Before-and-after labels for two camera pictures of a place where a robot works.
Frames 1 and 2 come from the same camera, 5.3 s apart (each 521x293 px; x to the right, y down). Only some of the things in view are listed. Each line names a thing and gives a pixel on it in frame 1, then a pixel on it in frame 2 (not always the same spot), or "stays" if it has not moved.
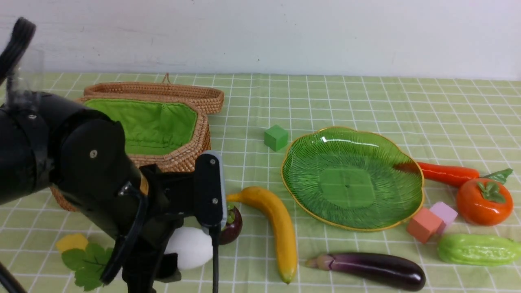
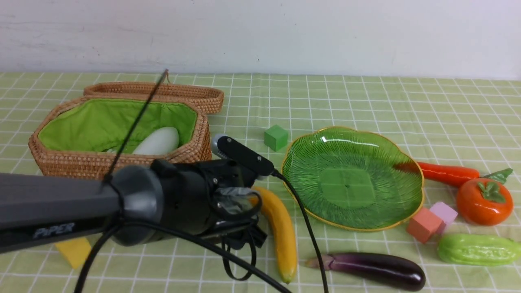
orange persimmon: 485,201 stays
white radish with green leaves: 92,262 to 162,141
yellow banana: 286,252 stays
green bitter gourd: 479,250 stays
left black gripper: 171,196 to 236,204
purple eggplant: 396,272 stays
